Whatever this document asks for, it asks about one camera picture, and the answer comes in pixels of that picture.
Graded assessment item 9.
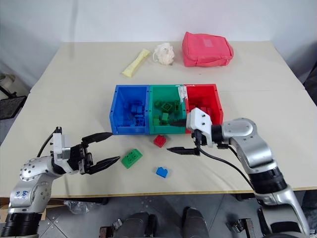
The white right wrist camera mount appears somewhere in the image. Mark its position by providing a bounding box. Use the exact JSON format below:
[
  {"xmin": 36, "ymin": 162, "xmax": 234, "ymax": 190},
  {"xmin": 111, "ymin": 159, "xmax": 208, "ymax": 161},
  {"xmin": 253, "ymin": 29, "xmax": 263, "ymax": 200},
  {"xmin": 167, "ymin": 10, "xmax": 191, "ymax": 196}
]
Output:
[{"xmin": 185, "ymin": 107, "xmax": 214, "ymax": 148}]

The black stand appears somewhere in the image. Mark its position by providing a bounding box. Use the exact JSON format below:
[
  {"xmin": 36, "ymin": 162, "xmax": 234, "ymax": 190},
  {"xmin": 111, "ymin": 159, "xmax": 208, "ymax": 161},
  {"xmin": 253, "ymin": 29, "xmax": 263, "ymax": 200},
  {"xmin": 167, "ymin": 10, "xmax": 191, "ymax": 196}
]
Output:
[{"xmin": 0, "ymin": 72, "xmax": 27, "ymax": 121}]

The green plastic bin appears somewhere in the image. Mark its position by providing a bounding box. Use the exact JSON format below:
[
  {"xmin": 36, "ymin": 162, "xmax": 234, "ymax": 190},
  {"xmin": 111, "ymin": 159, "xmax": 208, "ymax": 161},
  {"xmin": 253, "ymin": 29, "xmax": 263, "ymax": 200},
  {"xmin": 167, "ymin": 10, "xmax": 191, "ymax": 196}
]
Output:
[{"xmin": 148, "ymin": 84, "xmax": 188, "ymax": 135}]

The small blue building block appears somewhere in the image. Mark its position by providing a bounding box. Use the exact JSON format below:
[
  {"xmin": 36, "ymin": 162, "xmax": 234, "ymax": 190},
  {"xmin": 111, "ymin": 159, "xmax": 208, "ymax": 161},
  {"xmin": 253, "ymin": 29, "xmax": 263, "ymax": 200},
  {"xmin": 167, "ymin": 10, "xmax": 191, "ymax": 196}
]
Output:
[{"xmin": 156, "ymin": 167, "xmax": 172, "ymax": 179}]

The small red building block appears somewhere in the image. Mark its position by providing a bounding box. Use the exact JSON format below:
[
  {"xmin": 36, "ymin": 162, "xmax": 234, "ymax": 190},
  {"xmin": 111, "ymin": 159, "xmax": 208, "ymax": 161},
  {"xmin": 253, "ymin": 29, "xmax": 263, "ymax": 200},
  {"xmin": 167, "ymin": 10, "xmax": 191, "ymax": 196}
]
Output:
[{"xmin": 153, "ymin": 134, "xmax": 168, "ymax": 148}]

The clear plastic bag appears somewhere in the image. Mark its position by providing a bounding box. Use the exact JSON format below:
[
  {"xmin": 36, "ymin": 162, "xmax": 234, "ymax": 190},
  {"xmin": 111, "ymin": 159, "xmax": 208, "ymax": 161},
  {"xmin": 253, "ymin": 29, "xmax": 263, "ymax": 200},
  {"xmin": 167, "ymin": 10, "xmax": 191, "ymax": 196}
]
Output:
[{"xmin": 62, "ymin": 199, "xmax": 90, "ymax": 214}]

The red plastic bin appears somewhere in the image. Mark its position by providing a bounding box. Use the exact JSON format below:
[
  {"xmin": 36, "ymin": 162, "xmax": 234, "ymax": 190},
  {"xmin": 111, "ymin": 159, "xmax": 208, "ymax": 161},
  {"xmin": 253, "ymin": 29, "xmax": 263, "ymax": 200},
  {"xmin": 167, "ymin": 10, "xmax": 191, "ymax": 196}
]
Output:
[{"xmin": 184, "ymin": 83, "xmax": 224, "ymax": 126}]

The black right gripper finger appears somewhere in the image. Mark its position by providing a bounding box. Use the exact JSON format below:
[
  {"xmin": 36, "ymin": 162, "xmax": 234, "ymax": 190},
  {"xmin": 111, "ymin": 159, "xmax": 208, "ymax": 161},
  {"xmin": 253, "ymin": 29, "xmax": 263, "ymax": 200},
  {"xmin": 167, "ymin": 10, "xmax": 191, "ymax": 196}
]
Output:
[
  {"xmin": 166, "ymin": 146, "xmax": 201, "ymax": 157},
  {"xmin": 168, "ymin": 119, "xmax": 187, "ymax": 128}
]

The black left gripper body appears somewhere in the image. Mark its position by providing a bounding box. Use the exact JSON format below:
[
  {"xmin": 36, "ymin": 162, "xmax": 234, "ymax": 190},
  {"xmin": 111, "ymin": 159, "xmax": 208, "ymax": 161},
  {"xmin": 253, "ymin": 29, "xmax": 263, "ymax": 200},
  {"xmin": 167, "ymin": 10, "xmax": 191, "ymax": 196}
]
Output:
[{"xmin": 67, "ymin": 144, "xmax": 94, "ymax": 176}]

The blue plastic bin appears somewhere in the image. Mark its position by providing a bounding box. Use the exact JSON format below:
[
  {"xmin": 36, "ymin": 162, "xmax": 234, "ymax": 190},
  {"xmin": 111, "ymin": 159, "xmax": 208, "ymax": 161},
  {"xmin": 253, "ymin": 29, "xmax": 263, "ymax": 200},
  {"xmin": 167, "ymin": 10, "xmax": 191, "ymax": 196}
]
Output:
[{"xmin": 109, "ymin": 84, "xmax": 152, "ymax": 135}]

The pink fabric bag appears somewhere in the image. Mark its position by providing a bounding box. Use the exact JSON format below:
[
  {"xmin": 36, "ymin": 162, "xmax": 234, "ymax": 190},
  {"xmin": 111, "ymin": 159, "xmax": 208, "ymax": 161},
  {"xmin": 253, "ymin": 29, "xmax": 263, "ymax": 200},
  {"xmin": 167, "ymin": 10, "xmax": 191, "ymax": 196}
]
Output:
[{"xmin": 182, "ymin": 31, "xmax": 234, "ymax": 68}]

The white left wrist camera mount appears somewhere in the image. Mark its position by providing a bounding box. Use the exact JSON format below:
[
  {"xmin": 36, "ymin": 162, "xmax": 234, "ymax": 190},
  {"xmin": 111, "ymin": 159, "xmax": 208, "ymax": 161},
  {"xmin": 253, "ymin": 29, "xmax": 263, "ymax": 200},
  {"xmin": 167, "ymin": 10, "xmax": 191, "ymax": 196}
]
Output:
[{"xmin": 50, "ymin": 126, "xmax": 73, "ymax": 162}]

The dark chair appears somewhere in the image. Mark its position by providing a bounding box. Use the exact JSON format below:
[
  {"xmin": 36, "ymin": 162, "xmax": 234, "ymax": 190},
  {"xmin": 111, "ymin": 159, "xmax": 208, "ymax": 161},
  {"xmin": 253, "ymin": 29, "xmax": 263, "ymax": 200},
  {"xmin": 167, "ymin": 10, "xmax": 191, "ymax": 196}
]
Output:
[{"xmin": 303, "ymin": 71, "xmax": 317, "ymax": 106}]

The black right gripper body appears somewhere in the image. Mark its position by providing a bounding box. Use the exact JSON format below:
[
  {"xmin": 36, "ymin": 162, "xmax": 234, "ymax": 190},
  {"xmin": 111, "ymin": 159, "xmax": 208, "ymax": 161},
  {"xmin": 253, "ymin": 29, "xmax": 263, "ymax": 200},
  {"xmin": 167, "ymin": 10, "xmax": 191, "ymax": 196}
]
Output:
[{"xmin": 192, "ymin": 128, "xmax": 208, "ymax": 151}]

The dark rounded shape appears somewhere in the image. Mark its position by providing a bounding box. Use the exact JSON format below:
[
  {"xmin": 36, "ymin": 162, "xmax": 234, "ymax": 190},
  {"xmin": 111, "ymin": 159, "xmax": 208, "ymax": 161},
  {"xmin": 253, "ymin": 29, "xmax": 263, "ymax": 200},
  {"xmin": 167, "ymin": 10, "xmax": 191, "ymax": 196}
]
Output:
[
  {"xmin": 182, "ymin": 206, "xmax": 209, "ymax": 238},
  {"xmin": 120, "ymin": 211, "xmax": 158, "ymax": 238}
]

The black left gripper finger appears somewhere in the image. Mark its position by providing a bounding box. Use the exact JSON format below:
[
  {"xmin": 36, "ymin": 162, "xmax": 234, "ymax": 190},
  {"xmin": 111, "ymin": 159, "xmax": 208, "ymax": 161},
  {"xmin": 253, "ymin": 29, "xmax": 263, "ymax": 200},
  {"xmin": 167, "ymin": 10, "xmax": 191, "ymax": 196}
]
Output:
[
  {"xmin": 87, "ymin": 156, "xmax": 121, "ymax": 175},
  {"xmin": 81, "ymin": 132, "xmax": 113, "ymax": 149}
]

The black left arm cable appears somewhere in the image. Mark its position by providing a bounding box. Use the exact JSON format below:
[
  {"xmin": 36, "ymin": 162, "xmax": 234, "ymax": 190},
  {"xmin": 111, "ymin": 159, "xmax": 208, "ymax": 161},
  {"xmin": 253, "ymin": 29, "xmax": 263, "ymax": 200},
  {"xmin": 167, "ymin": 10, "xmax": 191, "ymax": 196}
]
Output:
[{"xmin": 36, "ymin": 131, "xmax": 56, "ymax": 158}]

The yellow snack packet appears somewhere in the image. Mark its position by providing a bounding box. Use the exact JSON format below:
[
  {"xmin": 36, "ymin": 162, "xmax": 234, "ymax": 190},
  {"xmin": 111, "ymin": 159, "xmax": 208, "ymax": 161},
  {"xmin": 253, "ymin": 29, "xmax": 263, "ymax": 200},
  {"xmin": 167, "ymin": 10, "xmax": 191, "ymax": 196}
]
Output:
[{"xmin": 121, "ymin": 48, "xmax": 151, "ymax": 79}]

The green block with square stud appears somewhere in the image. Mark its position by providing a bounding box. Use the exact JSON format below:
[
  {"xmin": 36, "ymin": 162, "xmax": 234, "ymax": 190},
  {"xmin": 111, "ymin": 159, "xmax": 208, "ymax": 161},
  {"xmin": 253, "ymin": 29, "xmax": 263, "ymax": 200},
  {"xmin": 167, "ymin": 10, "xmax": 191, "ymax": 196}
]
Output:
[{"xmin": 160, "ymin": 101, "xmax": 174, "ymax": 113}]

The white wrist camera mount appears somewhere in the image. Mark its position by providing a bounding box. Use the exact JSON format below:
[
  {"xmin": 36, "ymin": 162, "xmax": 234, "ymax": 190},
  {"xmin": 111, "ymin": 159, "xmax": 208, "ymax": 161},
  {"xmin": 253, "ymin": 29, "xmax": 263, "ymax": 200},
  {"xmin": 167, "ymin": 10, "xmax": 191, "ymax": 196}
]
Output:
[
  {"xmin": 185, "ymin": 107, "xmax": 214, "ymax": 148},
  {"xmin": 50, "ymin": 126, "xmax": 73, "ymax": 162}
]

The white crumpled cloth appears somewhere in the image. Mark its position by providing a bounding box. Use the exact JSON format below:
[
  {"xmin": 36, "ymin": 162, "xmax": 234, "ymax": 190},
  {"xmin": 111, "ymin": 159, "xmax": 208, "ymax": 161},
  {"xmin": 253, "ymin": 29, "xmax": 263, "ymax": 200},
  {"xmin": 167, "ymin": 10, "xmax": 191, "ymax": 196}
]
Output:
[{"xmin": 152, "ymin": 42, "xmax": 176, "ymax": 66}]

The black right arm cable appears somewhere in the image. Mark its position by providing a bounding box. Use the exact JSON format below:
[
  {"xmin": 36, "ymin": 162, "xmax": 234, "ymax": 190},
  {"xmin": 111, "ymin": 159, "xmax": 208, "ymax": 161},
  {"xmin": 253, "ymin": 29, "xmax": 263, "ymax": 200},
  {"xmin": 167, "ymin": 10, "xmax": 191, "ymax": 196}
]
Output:
[{"xmin": 197, "ymin": 142, "xmax": 256, "ymax": 189}]

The large green building block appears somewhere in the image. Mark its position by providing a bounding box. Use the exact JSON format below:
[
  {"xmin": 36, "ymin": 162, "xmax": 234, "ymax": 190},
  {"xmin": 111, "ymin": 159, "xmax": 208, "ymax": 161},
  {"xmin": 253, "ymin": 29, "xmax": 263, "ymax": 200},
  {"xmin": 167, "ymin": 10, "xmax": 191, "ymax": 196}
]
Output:
[{"xmin": 121, "ymin": 148, "xmax": 144, "ymax": 170}]

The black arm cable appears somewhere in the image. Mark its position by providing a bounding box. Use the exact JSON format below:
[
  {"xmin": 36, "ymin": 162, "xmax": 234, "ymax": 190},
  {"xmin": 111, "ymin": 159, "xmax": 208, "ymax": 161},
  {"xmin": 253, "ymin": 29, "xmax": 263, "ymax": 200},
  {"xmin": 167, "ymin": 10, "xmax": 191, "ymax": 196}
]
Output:
[
  {"xmin": 197, "ymin": 142, "xmax": 256, "ymax": 189},
  {"xmin": 36, "ymin": 131, "xmax": 56, "ymax": 158}
]

